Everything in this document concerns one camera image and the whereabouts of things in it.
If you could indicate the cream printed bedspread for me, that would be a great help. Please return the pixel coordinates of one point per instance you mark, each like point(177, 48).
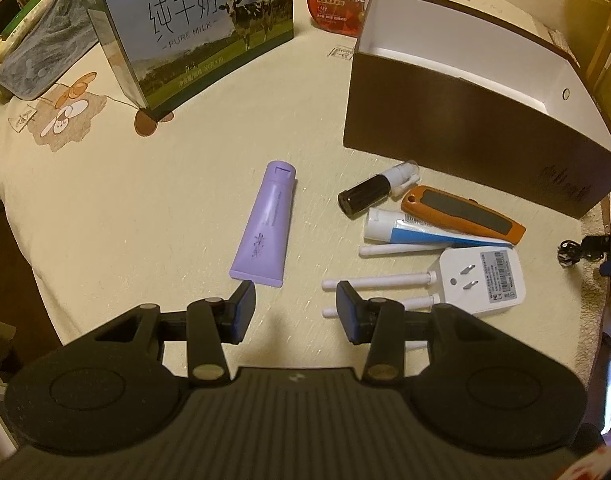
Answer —
point(135, 185)

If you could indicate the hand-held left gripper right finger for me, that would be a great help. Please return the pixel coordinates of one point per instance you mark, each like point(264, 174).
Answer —
point(350, 310)

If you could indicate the orange utility knife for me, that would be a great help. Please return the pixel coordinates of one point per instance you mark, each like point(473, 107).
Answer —
point(460, 212)

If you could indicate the blue milk carton box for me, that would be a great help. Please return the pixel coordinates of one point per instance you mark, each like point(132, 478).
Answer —
point(195, 35)

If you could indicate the brown cardboard box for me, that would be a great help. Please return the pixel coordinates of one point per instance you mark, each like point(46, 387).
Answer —
point(435, 125)

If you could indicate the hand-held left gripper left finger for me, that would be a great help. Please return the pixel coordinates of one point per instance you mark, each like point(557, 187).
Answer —
point(243, 310)

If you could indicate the white plug-in wifi extender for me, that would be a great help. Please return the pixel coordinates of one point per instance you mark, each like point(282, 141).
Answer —
point(485, 275)

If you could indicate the green white packet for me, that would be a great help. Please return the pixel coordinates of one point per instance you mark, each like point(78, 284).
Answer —
point(30, 15)

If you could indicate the purple cream tube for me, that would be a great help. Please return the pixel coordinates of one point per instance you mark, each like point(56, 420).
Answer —
point(265, 225)

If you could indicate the grey cloth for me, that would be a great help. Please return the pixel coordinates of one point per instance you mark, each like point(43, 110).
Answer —
point(40, 60)

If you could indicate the red food packet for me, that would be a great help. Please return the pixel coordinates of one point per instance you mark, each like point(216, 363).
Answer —
point(335, 0)

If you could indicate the white blue toothpaste tube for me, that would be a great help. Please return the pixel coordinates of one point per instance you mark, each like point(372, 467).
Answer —
point(385, 225)

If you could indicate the brown spray bottle white cap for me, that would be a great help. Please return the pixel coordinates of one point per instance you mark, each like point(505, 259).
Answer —
point(360, 197)

